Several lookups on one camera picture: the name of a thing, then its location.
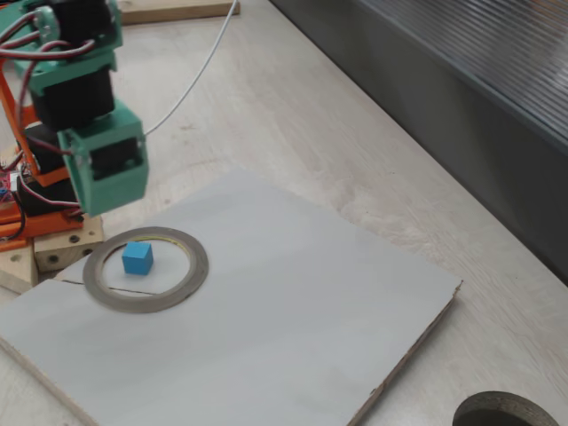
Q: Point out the white laminated particle board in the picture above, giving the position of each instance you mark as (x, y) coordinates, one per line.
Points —
(266, 310)

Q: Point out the red controller circuit board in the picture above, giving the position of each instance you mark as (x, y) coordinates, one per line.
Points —
(4, 186)

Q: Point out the ribbed glass desk partition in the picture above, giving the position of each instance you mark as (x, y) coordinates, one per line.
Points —
(488, 111)

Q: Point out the blue cube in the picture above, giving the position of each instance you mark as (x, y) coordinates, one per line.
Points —
(137, 259)

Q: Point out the light wooden base block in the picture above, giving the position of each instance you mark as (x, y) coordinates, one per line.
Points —
(66, 255)

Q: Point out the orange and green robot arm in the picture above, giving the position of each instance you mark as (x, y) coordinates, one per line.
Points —
(71, 102)

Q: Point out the long wooden plank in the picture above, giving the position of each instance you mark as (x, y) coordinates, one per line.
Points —
(186, 12)

